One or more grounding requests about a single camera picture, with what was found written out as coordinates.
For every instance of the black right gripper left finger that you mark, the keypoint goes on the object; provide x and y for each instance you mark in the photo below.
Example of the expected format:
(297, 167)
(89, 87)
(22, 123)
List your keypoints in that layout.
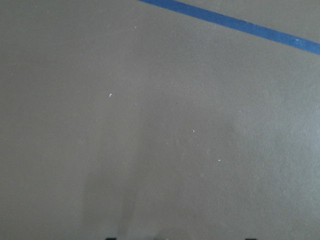
(111, 238)

